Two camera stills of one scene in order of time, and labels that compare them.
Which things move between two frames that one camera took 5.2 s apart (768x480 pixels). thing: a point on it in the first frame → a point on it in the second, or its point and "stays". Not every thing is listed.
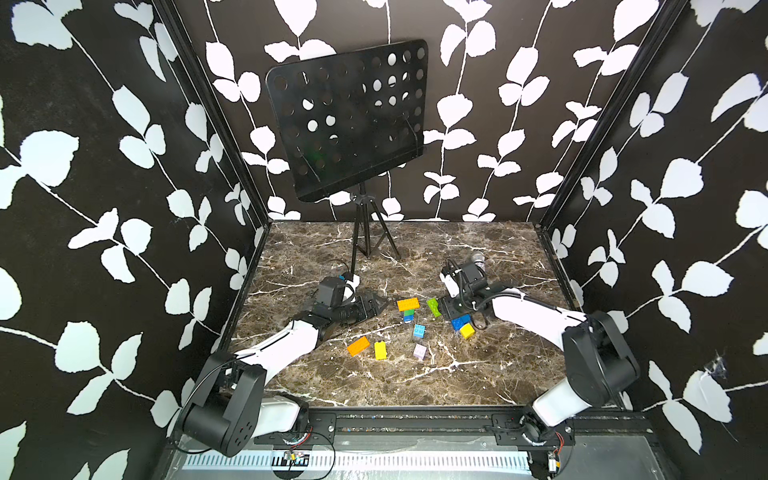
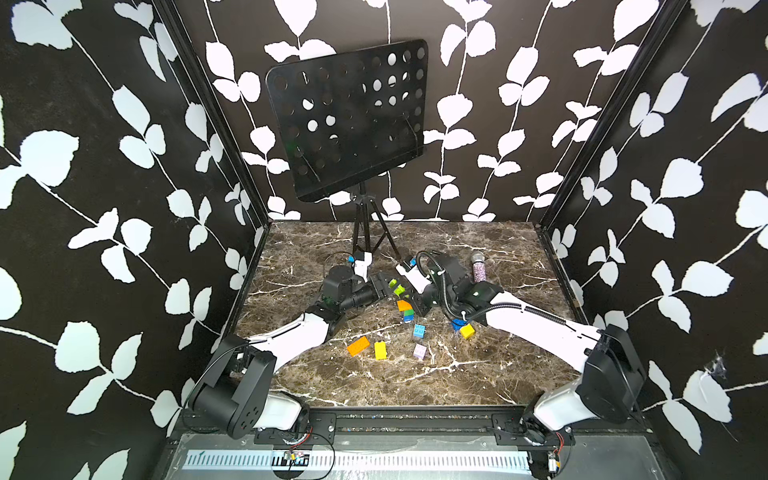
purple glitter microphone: [478, 257] stays
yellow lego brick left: [380, 350] stays
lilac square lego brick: [420, 351] stays
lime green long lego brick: [433, 305] → [400, 290]
